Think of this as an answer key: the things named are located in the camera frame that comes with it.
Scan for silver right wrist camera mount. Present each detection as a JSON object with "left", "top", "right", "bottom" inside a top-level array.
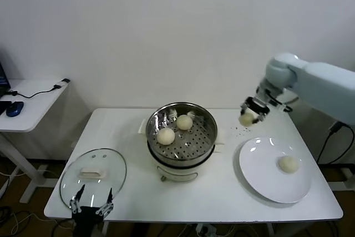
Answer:
[{"left": 256, "top": 87, "right": 293, "bottom": 112}]

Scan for black adapter cable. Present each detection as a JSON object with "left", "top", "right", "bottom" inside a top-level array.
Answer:
[{"left": 2, "top": 78, "right": 70, "bottom": 99}]

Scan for dark laptop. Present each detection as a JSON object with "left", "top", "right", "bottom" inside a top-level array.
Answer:
[{"left": 0, "top": 47, "right": 12, "bottom": 99}]

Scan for stainless steel steamer basket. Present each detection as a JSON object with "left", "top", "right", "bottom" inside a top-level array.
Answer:
[{"left": 146, "top": 103, "right": 219, "bottom": 165}]

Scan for scattered dark crumbs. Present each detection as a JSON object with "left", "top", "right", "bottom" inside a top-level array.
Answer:
[{"left": 230, "top": 125, "right": 252, "bottom": 137}]

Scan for blue computer mouse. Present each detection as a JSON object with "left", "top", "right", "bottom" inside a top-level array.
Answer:
[{"left": 6, "top": 101, "right": 24, "bottom": 118}]

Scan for large white plate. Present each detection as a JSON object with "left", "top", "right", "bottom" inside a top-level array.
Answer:
[{"left": 239, "top": 137, "right": 312, "bottom": 204}]

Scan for flat black device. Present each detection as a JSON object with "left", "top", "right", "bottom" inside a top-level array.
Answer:
[{"left": 0, "top": 100, "right": 13, "bottom": 116}]

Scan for black power brick with cable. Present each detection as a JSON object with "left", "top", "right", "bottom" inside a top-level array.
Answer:
[{"left": 316, "top": 122, "right": 355, "bottom": 165}]

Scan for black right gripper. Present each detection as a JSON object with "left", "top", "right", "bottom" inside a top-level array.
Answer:
[{"left": 239, "top": 97, "right": 271, "bottom": 124}]

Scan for white side table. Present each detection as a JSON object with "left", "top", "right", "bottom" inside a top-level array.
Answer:
[{"left": 0, "top": 79, "right": 70, "bottom": 204}]

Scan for white steamed baozi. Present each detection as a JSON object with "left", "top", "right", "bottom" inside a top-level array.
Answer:
[
  {"left": 176, "top": 114, "right": 194, "bottom": 132},
  {"left": 239, "top": 112, "right": 257, "bottom": 127},
  {"left": 277, "top": 155, "right": 300, "bottom": 173},
  {"left": 157, "top": 128, "right": 176, "bottom": 145}
]

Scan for steel steamer pot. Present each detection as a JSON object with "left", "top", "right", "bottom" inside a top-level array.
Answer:
[{"left": 138, "top": 119, "right": 227, "bottom": 184}]

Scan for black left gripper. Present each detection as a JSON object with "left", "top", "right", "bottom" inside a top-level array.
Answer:
[{"left": 69, "top": 184, "right": 114, "bottom": 237}]

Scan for glass pot lid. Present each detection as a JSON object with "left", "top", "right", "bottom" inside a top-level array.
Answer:
[{"left": 59, "top": 148, "right": 128, "bottom": 211}]

